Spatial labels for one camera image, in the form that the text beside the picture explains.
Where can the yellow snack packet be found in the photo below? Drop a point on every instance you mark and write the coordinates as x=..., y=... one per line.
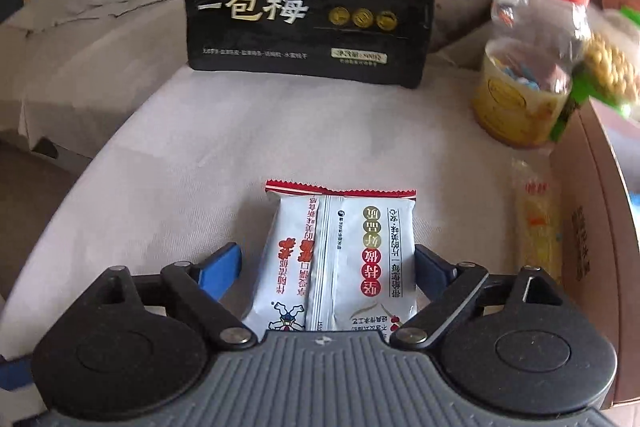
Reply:
x=537, y=222

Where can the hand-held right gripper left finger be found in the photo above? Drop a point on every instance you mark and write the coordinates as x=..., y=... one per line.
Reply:
x=222, y=269

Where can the grey covered sofa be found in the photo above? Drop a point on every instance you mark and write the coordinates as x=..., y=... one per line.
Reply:
x=100, y=47

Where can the black standing snack bag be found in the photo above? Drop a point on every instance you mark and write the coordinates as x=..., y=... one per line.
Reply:
x=300, y=7

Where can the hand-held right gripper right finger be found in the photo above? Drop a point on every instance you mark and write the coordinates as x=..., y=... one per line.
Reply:
x=430, y=269

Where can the white snack packet red edge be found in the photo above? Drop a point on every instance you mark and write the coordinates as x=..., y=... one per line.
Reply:
x=345, y=257

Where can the clear jar with red lid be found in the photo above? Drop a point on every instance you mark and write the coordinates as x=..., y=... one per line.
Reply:
x=525, y=87

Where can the cardboard box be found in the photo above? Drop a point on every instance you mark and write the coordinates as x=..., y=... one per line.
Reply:
x=595, y=232

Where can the green-lid corn snack bag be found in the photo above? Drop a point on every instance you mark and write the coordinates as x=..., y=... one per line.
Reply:
x=612, y=67

